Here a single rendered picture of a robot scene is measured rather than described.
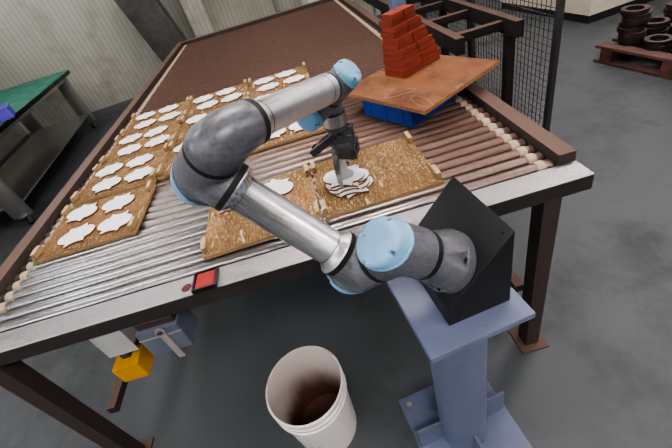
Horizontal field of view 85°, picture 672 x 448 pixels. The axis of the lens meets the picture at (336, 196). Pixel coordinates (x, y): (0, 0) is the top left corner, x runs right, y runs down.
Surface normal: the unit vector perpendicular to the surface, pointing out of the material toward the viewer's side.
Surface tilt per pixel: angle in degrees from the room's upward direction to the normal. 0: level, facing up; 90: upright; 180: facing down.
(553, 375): 0
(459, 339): 0
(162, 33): 90
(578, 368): 0
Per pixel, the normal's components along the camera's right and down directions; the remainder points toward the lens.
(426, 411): -0.23, -0.77
